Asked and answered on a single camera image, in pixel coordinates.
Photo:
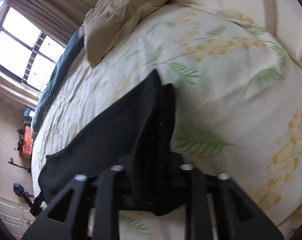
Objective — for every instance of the orange box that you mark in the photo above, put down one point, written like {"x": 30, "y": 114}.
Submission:
{"x": 25, "y": 143}

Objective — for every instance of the floral bed sheet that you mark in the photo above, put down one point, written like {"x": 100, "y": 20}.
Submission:
{"x": 238, "y": 93}

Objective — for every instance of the dark teal blanket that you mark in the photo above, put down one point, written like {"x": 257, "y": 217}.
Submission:
{"x": 73, "y": 48}

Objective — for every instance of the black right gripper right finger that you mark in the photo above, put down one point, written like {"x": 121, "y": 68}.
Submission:
{"x": 218, "y": 208}

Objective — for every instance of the beige pillow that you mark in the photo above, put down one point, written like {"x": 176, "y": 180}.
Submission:
{"x": 109, "y": 21}

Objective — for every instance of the beige curtain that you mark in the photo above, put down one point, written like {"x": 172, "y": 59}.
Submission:
{"x": 58, "y": 19}

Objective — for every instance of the window with dark frame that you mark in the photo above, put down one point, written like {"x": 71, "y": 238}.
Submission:
{"x": 27, "y": 55}

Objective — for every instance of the black pants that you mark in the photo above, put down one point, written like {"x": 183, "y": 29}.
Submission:
{"x": 134, "y": 132}

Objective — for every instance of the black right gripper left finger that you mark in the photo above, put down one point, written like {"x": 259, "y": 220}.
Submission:
{"x": 84, "y": 209}

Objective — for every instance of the black tripod stand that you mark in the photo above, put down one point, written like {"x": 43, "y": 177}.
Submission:
{"x": 33, "y": 202}

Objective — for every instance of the white cabinet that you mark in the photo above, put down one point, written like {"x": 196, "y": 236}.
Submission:
{"x": 16, "y": 217}

